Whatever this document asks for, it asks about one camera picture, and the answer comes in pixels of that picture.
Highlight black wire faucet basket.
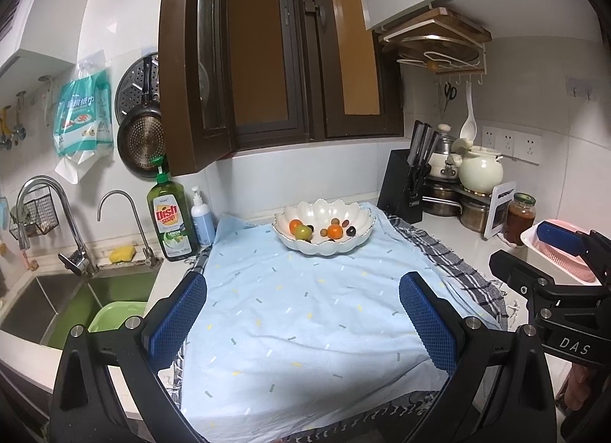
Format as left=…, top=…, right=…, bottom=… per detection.
left=10, top=192, right=60, bottom=238

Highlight green plastic basin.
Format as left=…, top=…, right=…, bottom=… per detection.
left=88, top=301, right=149, bottom=333

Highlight pink plastic colander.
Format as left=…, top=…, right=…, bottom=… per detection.
left=535, top=219, right=602, bottom=284

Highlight rectangular wooden cutting board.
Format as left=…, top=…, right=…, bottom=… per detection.
left=375, top=7, right=492, bottom=43

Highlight brown window frame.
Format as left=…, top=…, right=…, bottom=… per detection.
left=224, top=0, right=406, bottom=150

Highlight yellow sponge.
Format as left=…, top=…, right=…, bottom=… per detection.
left=109, top=245, right=137, bottom=265

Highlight hanging kitchen utensils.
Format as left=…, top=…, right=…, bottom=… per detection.
left=0, top=90, right=29, bottom=153

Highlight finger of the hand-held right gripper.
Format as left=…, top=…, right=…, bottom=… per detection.
left=489, top=249, right=550, bottom=301
left=535, top=221, right=611, bottom=282

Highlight steel kitchen sink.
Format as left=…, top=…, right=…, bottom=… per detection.
left=0, top=271, right=160, bottom=351

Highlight stainless steel pot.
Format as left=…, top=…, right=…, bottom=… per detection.
left=422, top=180, right=464, bottom=217
left=461, top=197, right=492, bottom=234

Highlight open brown window sash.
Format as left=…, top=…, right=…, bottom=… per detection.
left=157, top=0, right=239, bottom=177

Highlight green dish soap bottle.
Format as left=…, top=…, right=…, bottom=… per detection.
left=147, top=156, right=200, bottom=263

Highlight white plastic frame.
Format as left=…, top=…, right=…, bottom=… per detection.
left=484, top=180, right=517, bottom=240

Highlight black knife block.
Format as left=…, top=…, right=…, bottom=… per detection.
left=378, top=150, right=425, bottom=223

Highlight white scalloped ceramic bowl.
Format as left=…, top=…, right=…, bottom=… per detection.
left=272, top=199, right=376, bottom=257

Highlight round wooden cutting board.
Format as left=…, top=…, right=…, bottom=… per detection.
left=382, top=35, right=483, bottom=67

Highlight blue pump bottle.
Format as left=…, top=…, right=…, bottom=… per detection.
left=191, top=185, right=217, bottom=247

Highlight grey plaid fringed cloth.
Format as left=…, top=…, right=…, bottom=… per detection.
left=169, top=214, right=509, bottom=443

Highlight white vented wall unit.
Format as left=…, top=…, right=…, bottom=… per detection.
left=0, top=0, right=113, bottom=76

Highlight perforated metal steamer plate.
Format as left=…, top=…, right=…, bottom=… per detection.
left=116, top=53, right=163, bottom=119

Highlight slim chrome gooseneck faucet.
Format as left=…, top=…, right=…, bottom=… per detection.
left=98, top=190, right=158, bottom=268

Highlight white wall hook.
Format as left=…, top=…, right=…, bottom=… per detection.
left=566, top=76, right=598, bottom=101

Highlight teal hanging plastic packet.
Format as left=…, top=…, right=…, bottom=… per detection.
left=52, top=56, right=115, bottom=186

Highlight light blue speckled cloth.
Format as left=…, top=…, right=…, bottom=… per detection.
left=179, top=202, right=454, bottom=429

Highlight white lidded cooking pot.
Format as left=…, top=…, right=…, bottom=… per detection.
left=427, top=123, right=464, bottom=181

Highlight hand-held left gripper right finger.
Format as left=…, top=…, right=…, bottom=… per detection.
left=398, top=271, right=559, bottom=443

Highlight cream ceramic pot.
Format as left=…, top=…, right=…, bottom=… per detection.
left=458, top=147, right=506, bottom=194

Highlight white ladle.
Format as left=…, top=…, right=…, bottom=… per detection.
left=459, top=83, right=479, bottom=139

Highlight black handled scissors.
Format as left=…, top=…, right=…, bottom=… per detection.
left=441, top=82, right=458, bottom=114

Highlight large chrome kitchen faucet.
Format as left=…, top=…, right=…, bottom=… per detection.
left=16, top=176, right=99, bottom=277

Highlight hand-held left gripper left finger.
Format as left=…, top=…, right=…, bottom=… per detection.
left=49, top=271, right=208, bottom=443

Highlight white wire wall rack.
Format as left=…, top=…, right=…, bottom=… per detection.
left=375, top=6, right=492, bottom=86

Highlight glass jar of sauce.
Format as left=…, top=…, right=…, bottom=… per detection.
left=503, top=192, right=538, bottom=246

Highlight white plastic bin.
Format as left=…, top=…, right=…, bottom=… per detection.
left=519, top=221, right=602, bottom=286

